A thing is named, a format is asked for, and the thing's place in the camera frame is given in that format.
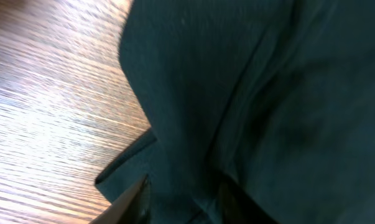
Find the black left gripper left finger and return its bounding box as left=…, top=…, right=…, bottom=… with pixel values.
left=91, top=175, right=150, bottom=224

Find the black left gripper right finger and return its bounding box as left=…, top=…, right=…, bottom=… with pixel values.
left=218, top=177, right=277, bottom=224

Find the black t-shirt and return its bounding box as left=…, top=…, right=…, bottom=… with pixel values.
left=95, top=0, right=375, bottom=223

